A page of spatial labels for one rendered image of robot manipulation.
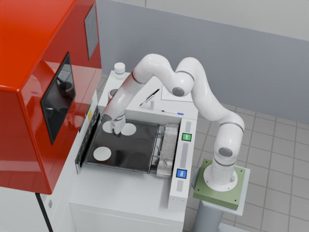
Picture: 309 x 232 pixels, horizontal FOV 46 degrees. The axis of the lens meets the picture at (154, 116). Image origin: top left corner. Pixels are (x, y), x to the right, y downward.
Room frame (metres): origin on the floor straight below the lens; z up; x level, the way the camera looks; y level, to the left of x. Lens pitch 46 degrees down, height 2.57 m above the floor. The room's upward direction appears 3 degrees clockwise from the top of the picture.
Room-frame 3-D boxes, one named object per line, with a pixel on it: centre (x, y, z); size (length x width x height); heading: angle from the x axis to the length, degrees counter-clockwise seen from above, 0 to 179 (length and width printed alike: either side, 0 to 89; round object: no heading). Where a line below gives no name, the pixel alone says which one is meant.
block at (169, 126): (1.51, -0.11, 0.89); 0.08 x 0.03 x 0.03; 83
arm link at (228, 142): (1.14, -0.37, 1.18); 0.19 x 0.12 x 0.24; 163
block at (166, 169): (1.19, -0.07, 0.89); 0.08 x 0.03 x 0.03; 83
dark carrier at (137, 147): (1.37, 0.17, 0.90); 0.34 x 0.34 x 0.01; 83
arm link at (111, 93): (1.35, 0.20, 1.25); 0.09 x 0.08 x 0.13; 163
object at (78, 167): (1.38, 0.38, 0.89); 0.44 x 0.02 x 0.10; 173
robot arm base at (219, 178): (1.17, -0.38, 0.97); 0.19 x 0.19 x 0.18
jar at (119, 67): (1.89, 0.25, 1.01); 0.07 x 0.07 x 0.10
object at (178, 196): (1.25, -0.18, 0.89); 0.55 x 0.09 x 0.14; 173
